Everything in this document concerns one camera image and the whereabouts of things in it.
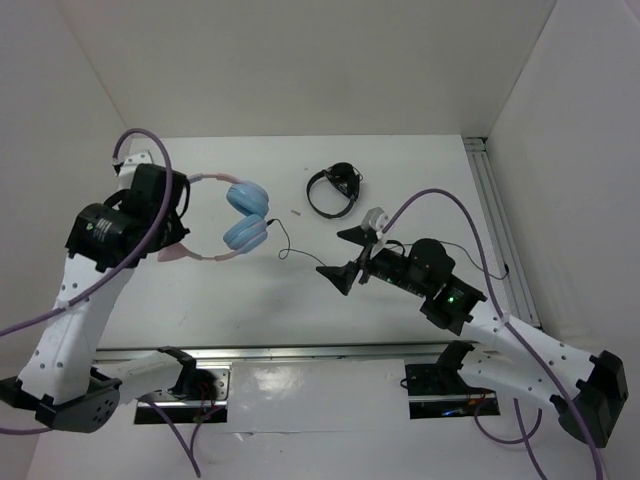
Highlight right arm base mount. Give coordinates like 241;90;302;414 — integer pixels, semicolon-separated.
399;363;500;420

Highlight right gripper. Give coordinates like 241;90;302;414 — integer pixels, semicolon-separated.
315;224;428;297

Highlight pink blue cat-ear headphones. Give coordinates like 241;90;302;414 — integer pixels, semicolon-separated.
157;173;269;262

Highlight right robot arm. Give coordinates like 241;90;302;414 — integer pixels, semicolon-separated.
316;227;629;449

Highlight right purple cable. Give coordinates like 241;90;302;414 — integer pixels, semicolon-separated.
382;188;609;480

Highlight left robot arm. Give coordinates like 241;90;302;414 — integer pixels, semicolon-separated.
1;164;198;433

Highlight front aluminium rail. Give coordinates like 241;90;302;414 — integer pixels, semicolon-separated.
94;340;476;364

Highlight right side aluminium rail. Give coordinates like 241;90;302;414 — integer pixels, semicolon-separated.
462;137;541;329

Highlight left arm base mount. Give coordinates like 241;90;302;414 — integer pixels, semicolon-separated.
150;362;231;425

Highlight aluminium rail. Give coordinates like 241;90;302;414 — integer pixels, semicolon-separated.
462;137;541;329
94;340;476;364

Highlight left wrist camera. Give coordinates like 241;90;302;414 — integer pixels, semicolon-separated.
112;150;154;190

